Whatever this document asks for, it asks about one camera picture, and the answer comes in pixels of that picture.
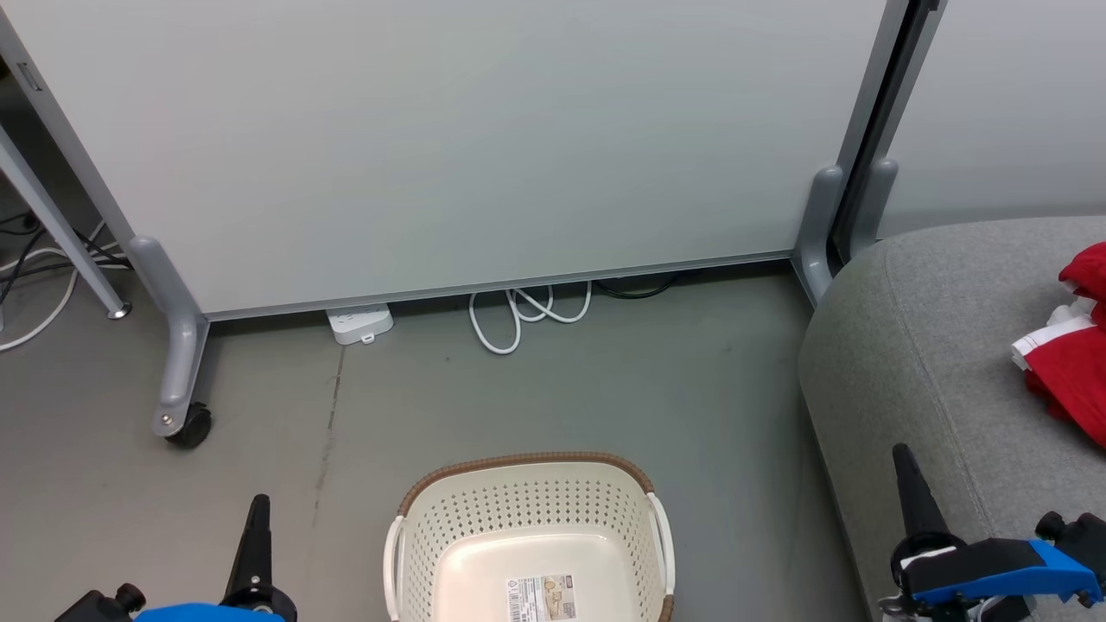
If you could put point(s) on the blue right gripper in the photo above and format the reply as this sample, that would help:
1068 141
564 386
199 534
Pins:
994 570

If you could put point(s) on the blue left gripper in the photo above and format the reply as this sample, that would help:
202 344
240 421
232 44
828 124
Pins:
216 613

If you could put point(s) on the red garment with white trim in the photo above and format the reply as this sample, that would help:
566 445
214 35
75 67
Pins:
1076 371

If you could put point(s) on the cream perforated laundry basket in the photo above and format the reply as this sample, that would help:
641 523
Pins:
536 518

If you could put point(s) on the printed paper basket label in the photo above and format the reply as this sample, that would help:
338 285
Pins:
542 598

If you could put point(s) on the grey fabric sofa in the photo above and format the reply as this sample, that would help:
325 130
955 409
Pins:
933 363

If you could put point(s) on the black caster wheel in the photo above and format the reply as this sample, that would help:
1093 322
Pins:
192 426

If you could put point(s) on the white power strip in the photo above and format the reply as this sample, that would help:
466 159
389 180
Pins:
359 321

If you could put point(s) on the grey metal table leg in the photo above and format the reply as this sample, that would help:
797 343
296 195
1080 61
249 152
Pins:
60 229

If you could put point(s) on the narrow white partition panel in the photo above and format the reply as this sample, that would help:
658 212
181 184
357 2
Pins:
1011 95

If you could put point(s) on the wide white partition panel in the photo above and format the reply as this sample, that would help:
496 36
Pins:
449 147

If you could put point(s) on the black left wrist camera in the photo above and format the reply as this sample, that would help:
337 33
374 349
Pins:
104 605

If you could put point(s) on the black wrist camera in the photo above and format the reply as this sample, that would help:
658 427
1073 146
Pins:
104 605
1076 531

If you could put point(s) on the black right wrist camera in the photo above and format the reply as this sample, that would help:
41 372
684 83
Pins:
1076 531

